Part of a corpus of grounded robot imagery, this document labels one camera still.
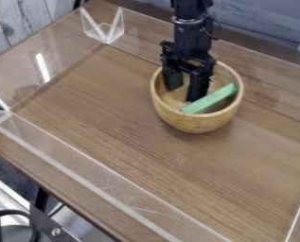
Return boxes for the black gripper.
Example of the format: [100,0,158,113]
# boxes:
[158,17,219,103]

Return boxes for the light wooden bowl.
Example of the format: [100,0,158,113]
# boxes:
[150,61,243,133]

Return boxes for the green rectangular block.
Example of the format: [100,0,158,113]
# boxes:
[179,83,237,114]

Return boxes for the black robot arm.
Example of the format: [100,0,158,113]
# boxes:
[159,0,217,102]

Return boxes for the black table leg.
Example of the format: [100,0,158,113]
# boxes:
[35,188,49,212]

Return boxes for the clear acrylic enclosure wall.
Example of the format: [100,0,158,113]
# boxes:
[0,1,300,242]

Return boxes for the black metal bracket with screw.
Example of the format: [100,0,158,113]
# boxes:
[29,207,80,242]

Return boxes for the black cable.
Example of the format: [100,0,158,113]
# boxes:
[0,209,41,242]

